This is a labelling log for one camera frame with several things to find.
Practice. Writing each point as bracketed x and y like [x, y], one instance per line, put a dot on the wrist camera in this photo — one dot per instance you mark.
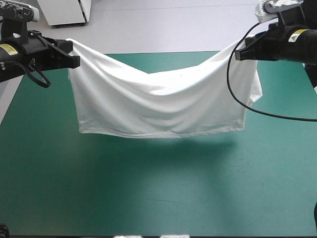
[275, 6]
[23, 8]

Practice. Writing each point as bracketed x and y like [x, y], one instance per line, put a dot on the white cabinet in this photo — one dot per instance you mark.
[67, 11]

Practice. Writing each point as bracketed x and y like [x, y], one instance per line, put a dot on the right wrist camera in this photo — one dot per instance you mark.
[275, 6]

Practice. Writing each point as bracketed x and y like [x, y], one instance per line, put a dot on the white T-shirt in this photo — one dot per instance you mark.
[158, 104]

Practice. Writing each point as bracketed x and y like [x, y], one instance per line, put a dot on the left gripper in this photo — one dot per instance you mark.
[42, 58]

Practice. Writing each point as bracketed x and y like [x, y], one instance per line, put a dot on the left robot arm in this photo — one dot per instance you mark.
[10, 59]

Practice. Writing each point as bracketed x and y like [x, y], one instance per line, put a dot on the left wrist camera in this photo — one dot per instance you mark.
[23, 8]

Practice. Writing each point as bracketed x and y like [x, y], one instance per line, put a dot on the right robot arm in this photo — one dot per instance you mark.
[303, 47]

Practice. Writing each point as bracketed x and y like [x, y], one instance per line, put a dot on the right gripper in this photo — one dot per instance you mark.
[273, 44]

